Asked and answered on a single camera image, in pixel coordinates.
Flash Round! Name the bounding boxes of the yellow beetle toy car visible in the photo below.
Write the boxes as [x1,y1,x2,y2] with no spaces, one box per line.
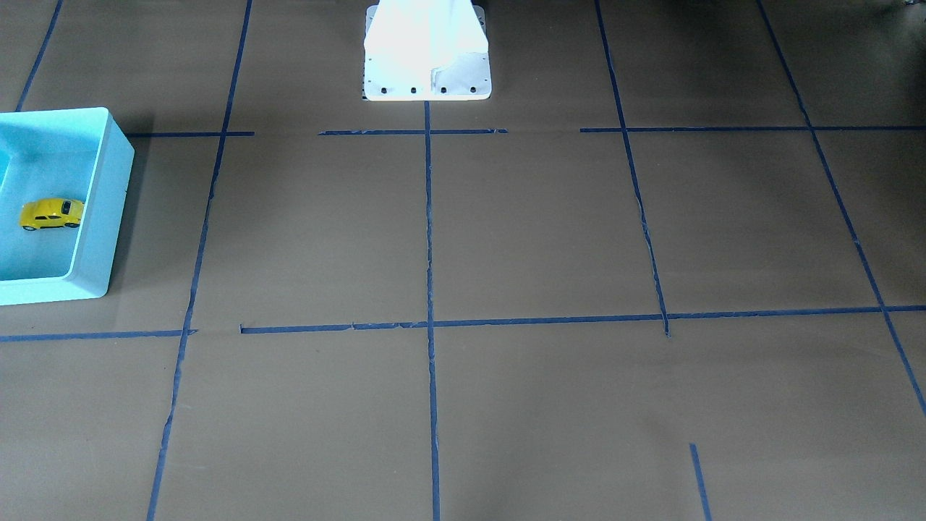
[19,198,84,232]

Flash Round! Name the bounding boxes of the turquoise plastic storage bin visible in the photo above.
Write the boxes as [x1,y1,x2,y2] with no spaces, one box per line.
[1,108,135,305]

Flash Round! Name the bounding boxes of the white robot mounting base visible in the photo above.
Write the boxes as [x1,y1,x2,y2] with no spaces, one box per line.
[362,1,493,102]

